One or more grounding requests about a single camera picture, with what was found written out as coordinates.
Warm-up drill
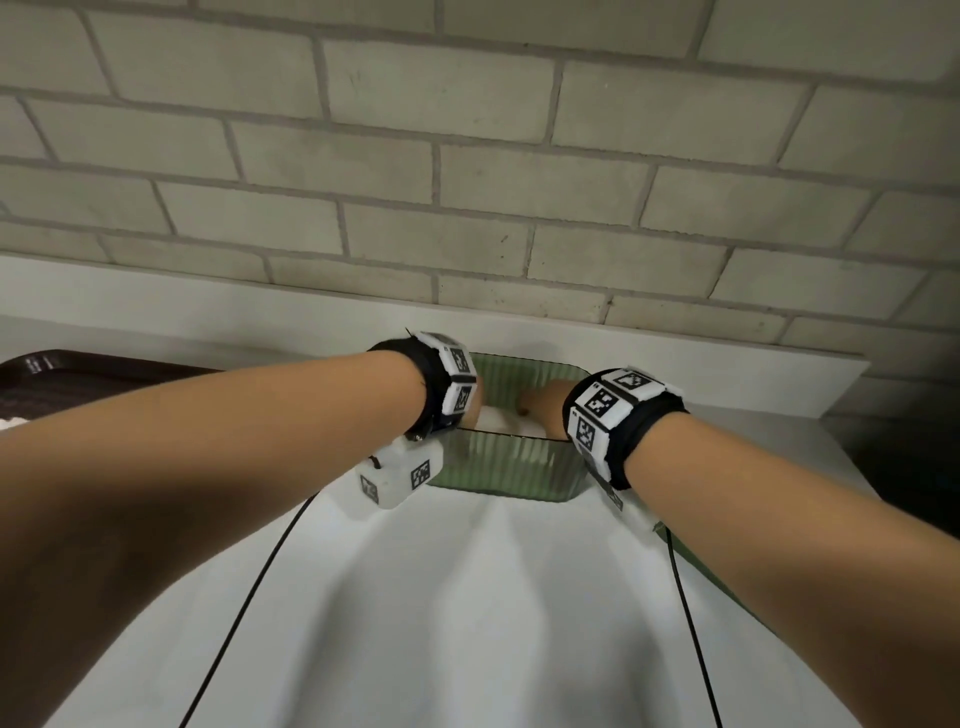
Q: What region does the person's right hand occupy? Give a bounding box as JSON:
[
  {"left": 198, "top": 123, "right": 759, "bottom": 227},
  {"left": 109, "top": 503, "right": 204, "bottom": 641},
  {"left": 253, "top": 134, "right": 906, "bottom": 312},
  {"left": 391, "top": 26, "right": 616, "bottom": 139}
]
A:
[{"left": 516, "top": 380, "right": 581, "bottom": 442}]

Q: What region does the person's left hand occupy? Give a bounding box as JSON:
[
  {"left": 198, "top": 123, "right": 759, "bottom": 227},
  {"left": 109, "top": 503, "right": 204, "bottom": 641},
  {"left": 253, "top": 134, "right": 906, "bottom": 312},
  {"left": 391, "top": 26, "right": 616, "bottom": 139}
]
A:
[{"left": 457, "top": 372, "right": 487, "bottom": 432}]

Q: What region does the person's left forearm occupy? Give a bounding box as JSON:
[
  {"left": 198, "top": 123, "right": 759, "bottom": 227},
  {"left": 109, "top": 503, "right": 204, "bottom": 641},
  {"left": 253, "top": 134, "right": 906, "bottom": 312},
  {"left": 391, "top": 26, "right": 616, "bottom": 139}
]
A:
[{"left": 0, "top": 348, "right": 430, "bottom": 728}]

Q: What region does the person's right forearm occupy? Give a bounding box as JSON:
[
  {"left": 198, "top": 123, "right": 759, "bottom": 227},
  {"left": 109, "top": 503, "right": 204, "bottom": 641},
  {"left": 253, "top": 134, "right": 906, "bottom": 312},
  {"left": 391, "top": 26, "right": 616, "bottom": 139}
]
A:
[{"left": 621, "top": 411, "right": 960, "bottom": 728}]

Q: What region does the white object in container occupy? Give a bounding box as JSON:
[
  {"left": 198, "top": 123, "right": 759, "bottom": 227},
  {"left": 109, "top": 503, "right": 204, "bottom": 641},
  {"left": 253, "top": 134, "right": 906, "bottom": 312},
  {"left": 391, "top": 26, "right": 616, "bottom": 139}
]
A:
[{"left": 471, "top": 405, "right": 565, "bottom": 442}]

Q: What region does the black wristband with white markers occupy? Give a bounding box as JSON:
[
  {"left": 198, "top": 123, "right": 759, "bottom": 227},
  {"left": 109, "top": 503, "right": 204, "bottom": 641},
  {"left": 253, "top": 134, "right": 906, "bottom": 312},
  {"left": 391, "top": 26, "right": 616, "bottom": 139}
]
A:
[
  {"left": 562, "top": 366, "right": 690, "bottom": 492},
  {"left": 365, "top": 330, "right": 481, "bottom": 442}
]

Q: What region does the green ribbed plastic container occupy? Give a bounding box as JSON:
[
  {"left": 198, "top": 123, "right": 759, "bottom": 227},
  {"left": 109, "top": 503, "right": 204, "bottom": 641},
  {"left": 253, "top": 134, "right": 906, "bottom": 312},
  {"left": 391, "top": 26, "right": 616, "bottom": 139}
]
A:
[{"left": 427, "top": 352, "right": 601, "bottom": 503}]

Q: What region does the dark brown tray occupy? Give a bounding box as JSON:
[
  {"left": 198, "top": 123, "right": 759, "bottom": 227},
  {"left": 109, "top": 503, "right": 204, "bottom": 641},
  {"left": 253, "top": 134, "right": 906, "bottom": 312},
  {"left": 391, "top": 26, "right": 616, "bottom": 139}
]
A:
[{"left": 0, "top": 348, "right": 222, "bottom": 423}]

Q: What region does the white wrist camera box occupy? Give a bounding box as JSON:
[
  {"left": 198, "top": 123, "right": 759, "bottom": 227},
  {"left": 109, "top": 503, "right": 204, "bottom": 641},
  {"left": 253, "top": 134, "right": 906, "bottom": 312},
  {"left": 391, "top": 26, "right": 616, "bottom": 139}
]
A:
[
  {"left": 352, "top": 438, "right": 444, "bottom": 520},
  {"left": 596, "top": 480, "right": 665, "bottom": 543}
]

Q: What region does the black cable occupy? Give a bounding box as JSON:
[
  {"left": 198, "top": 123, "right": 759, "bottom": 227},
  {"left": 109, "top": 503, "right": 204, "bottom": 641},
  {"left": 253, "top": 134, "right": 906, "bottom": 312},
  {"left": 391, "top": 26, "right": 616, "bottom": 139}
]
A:
[
  {"left": 663, "top": 525, "right": 726, "bottom": 728},
  {"left": 177, "top": 491, "right": 316, "bottom": 728}
]

